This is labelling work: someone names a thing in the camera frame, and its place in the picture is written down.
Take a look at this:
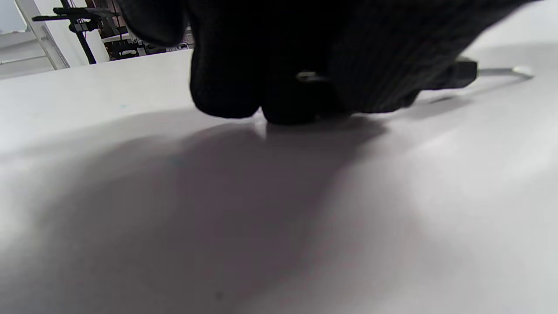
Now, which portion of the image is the person's left hand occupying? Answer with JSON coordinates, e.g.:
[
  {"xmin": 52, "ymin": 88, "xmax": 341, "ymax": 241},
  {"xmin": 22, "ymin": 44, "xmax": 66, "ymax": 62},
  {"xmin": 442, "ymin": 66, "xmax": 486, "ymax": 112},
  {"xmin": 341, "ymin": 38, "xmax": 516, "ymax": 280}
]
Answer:
[{"xmin": 116, "ymin": 0, "xmax": 541, "ymax": 125}]

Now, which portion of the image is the black tripod stand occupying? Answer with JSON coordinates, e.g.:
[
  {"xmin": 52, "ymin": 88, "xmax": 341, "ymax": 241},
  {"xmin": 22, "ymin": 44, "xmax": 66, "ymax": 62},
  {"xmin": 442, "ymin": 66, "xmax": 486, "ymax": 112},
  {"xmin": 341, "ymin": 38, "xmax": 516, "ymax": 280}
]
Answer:
[{"xmin": 31, "ymin": 0, "xmax": 109, "ymax": 65}]

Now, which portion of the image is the white metal frame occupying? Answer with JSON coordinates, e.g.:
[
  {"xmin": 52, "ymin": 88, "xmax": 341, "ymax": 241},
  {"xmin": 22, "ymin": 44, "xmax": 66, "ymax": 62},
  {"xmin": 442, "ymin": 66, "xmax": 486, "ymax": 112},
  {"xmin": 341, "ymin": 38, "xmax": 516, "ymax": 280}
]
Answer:
[{"xmin": 15, "ymin": 0, "xmax": 70, "ymax": 70}]

